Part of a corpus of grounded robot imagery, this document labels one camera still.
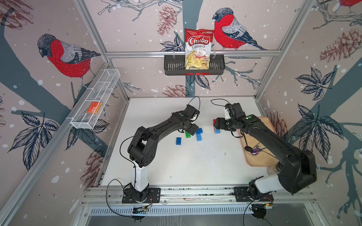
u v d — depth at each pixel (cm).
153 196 73
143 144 52
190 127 82
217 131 98
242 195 73
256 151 88
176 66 95
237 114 65
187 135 95
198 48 85
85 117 70
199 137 95
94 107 71
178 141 94
